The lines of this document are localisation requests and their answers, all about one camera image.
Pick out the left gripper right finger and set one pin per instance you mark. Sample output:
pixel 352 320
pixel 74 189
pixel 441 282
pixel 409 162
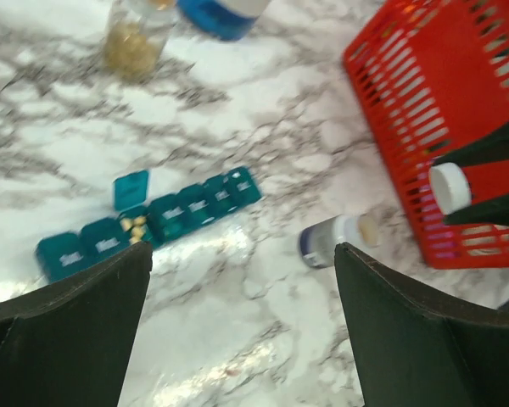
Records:
pixel 414 345

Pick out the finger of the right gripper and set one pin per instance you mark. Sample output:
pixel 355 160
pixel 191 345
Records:
pixel 492 148
pixel 494 211

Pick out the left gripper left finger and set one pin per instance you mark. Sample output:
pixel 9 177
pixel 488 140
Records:
pixel 69 343

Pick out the white bottle cap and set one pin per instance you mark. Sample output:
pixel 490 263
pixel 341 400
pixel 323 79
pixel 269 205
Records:
pixel 450 187

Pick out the teal weekly pill organizer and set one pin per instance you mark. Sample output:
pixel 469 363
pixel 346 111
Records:
pixel 162 221

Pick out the white pill bottle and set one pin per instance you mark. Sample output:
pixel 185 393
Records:
pixel 317 243

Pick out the red plastic basket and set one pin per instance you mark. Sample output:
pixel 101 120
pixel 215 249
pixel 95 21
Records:
pixel 432 77

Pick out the white toilet paper roll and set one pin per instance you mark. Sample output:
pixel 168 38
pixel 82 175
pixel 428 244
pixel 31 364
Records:
pixel 248 8

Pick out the amber glass pill jar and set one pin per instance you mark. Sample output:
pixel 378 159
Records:
pixel 137 31

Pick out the blue tape roll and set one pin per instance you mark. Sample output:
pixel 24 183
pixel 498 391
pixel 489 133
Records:
pixel 216 19

